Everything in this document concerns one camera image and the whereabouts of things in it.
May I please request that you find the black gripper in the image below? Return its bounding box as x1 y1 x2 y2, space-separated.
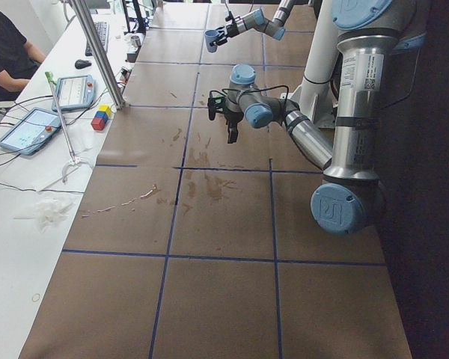
210 22 239 46
223 102 243 144

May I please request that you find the light blue plastic cup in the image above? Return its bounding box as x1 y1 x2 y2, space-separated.
204 29 220 53

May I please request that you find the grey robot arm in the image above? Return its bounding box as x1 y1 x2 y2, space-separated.
208 1 430 235
204 1 296 53

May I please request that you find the small metal cup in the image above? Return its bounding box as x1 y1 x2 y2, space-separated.
130 35 141 48

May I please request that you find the black computer keyboard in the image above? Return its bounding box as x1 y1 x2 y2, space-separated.
85 21 110 58

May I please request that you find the blue cube block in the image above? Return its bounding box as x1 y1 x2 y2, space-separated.
94 111 109 122

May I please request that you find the yellow cube block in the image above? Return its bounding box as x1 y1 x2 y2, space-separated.
98 105 112 118

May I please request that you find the red cube block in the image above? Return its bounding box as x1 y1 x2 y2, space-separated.
91 117 107 131

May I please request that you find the black computer mouse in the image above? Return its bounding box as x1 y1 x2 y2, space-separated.
74 59 91 70

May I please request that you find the far blue teach pendant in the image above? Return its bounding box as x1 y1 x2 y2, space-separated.
56 75 95 111

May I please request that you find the blue teach pendant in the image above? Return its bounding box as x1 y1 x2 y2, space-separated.
0 108 61 156
56 75 95 111

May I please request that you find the long silver grabber tool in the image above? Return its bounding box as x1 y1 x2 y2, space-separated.
45 71 93 183

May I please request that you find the crumpled white tissue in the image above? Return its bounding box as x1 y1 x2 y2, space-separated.
13 196 74 232

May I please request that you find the near blue teach pendant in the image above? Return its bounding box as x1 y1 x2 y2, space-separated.
0 108 61 156

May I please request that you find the person in black shirt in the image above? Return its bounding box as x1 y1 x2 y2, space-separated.
0 11 46 101

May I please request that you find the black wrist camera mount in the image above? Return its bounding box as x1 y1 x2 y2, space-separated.
207 90 226 120
225 11 234 22

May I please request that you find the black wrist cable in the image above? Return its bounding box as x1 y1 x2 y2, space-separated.
224 0 255 18
219 85 290 109

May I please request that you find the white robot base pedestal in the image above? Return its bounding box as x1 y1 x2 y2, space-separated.
290 0 338 129

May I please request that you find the aluminium frame post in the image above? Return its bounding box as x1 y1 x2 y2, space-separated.
70 0 126 110

